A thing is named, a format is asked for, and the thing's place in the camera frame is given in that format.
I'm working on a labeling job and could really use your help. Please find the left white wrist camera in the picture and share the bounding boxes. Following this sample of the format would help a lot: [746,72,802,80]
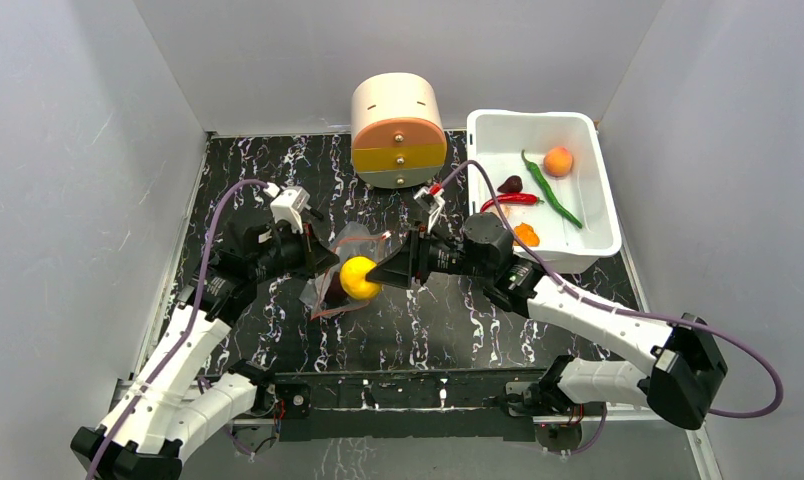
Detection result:
[263,183,310,234]

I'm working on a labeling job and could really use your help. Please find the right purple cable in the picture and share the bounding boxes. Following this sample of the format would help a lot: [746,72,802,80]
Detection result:
[435,160,785,420]

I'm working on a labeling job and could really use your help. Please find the orange peach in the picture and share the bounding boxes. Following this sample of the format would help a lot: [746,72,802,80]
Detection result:
[543,146,574,178]

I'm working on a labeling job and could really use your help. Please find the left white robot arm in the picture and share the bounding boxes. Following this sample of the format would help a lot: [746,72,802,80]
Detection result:
[70,221,339,479]

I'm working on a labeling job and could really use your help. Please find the clear zip bag orange zipper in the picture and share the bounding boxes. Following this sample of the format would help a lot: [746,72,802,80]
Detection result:
[300,222,390,320]

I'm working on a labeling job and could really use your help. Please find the round three-drawer cabinet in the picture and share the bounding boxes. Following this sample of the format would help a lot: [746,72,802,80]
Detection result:
[351,72,447,189]

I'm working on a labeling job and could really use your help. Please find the white plastic bin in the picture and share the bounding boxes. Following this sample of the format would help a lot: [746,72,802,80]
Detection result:
[466,109,622,274]

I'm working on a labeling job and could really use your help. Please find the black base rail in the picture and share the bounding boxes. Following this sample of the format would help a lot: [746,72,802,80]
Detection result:
[269,367,701,444]

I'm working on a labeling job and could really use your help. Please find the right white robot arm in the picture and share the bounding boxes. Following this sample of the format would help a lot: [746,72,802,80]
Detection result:
[366,213,728,430]

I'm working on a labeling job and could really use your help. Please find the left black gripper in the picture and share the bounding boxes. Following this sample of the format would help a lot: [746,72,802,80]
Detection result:
[251,219,340,283]

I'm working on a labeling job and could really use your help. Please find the red chili pepper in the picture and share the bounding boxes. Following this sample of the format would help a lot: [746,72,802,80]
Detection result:
[479,192,545,213]

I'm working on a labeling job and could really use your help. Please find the small dark red fruit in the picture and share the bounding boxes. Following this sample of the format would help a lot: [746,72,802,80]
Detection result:
[497,175,523,194]

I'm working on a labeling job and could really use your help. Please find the dark purple plum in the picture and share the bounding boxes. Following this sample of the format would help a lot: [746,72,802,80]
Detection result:
[324,272,349,309]

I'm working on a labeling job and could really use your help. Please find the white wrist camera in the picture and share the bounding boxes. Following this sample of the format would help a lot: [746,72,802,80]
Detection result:
[414,184,445,233]
[263,183,310,234]

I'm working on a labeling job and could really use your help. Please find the yellow lemon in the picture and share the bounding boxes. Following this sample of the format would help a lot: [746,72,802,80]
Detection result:
[339,256,382,301]

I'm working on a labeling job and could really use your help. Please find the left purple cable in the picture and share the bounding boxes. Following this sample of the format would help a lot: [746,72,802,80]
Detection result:
[83,178,277,480]

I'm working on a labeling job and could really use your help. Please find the black pen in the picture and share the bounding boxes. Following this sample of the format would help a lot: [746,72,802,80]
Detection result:
[307,207,325,221]

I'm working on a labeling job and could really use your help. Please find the green chili pepper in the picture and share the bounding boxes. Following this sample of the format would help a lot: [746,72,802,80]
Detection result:
[520,150,584,229]

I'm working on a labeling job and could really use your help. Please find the purple cable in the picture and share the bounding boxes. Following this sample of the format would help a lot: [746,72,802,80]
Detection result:
[83,178,277,480]
[435,160,785,420]

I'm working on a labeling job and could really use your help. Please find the small orange pepper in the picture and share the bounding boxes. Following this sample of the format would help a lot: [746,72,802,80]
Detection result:
[513,223,540,247]

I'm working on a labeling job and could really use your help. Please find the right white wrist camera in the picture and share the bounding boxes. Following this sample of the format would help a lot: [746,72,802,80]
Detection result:
[414,184,445,233]

